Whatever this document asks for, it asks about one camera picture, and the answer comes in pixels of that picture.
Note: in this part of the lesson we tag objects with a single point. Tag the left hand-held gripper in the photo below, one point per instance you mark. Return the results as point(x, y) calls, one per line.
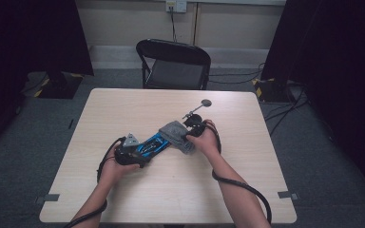
point(125, 155)

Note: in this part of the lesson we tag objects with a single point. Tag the white wall socket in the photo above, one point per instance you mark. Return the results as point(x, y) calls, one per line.
point(176, 5)

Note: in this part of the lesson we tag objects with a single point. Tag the person's left hand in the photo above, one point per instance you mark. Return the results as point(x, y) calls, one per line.
point(111, 172)

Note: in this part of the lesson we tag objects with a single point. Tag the small dark floor strip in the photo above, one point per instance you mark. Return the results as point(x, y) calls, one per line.
point(71, 123)

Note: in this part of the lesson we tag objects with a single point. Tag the round grey table hole cap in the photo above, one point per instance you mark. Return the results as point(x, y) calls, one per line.
point(206, 103)

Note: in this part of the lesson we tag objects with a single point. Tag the grey tape strip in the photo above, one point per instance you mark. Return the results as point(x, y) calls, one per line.
point(286, 194)
point(47, 198)

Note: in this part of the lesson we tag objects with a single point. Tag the black stand base yellow stripes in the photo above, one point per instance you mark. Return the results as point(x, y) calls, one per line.
point(271, 91)
point(58, 87)

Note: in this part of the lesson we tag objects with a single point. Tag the blue and black toy car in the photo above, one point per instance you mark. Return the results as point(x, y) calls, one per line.
point(153, 145)

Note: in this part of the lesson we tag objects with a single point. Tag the black curtain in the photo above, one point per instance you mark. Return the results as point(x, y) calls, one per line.
point(336, 63)
point(28, 47)

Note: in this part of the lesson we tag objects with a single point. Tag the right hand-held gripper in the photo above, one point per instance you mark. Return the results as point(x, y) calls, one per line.
point(194, 122)

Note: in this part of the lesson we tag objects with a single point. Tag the grey fluffy cloth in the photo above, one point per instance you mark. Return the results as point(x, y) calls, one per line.
point(176, 136)

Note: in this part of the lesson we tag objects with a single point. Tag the person's right hand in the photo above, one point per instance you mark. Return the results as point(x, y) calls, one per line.
point(207, 142)

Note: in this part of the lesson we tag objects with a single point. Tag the black folding chair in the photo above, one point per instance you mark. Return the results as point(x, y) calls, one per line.
point(174, 74)

